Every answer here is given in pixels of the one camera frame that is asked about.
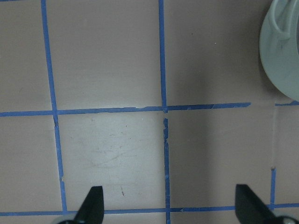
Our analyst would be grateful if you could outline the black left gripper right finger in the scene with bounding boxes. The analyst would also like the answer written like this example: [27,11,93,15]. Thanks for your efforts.
[235,184,276,224]

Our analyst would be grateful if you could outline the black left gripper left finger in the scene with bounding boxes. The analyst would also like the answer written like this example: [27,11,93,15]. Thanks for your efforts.
[73,186,104,224]

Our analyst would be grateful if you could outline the pale green steel pot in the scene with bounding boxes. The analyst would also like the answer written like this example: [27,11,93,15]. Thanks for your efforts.
[259,0,299,101]

